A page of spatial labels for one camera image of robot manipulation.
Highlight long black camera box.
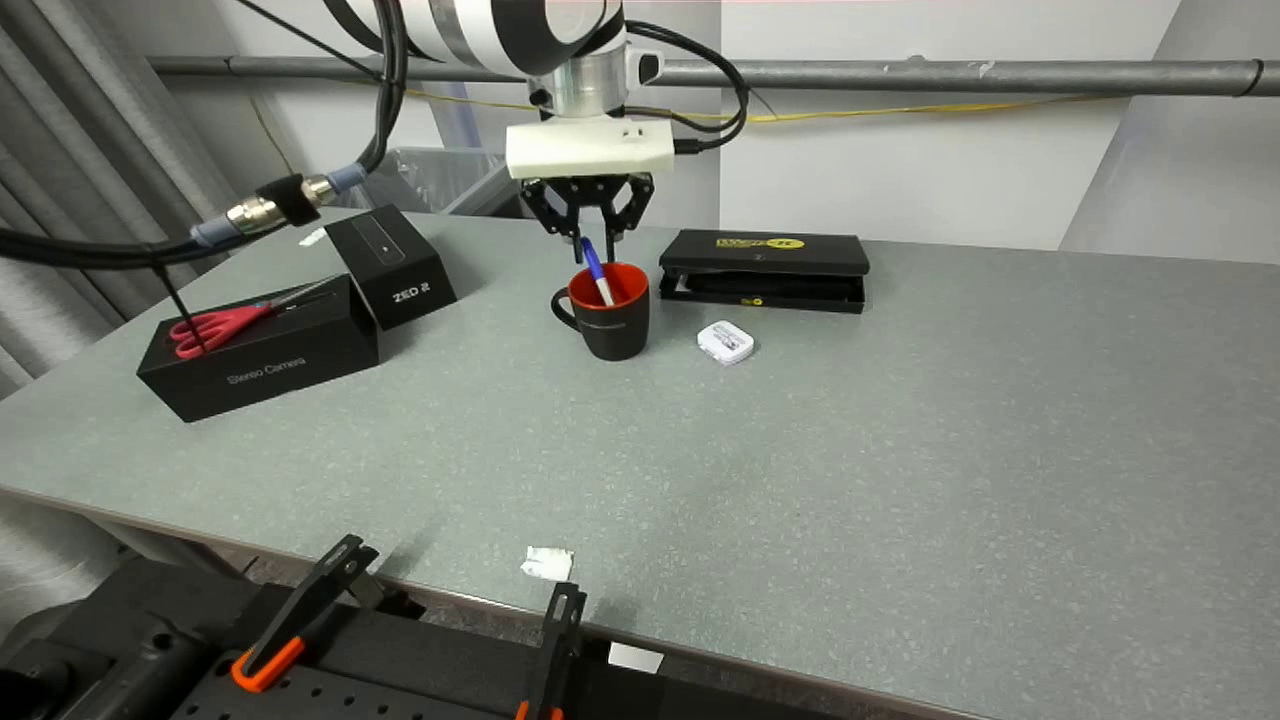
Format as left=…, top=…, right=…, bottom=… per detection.
left=131, top=272, right=385, bottom=429

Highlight black mug red inside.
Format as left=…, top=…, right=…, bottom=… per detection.
left=546, top=260, right=656, bottom=363

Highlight small white block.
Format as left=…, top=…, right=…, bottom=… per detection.
left=691, top=314, right=761, bottom=366

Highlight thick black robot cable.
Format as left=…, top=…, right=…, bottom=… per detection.
left=0, top=0, right=410, bottom=272

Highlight grey metal pipe rail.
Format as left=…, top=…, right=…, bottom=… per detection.
left=144, top=53, right=1280, bottom=100

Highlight black orange bar clamp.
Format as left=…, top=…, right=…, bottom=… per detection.
left=222, top=533, right=385, bottom=699
left=511, top=581, right=593, bottom=720

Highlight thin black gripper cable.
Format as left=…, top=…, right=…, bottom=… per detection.
left=619, top=16, right=751, bottom=160

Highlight red handled scissors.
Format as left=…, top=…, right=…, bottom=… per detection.
left=163, top=281, right=323, bottom=366

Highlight black stereo camera box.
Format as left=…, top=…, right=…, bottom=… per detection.
left=319, top=198, right=459, bottom=333

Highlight black perforated mount board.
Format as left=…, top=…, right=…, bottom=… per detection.
left=0, top=551, right=964, bottom=720

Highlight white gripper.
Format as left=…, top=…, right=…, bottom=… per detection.
left=501, top=112, right=679, bottom=272

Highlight blue pen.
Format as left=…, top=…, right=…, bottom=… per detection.
left=577, top=233, right=619, bottom=308

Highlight yellow cord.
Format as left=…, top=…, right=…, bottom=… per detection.
left=394, top=82, right=1110, bottom=136

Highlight white label sticker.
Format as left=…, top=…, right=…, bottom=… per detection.
left=605, top=639, right=667, bottom=679

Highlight flat black box yellow print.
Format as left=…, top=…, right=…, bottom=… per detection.
left=656, top=222, right=877, bottom=314

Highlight small white tape patch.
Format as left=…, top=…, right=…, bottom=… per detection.
left=516, top=541, right=578, bottom=585

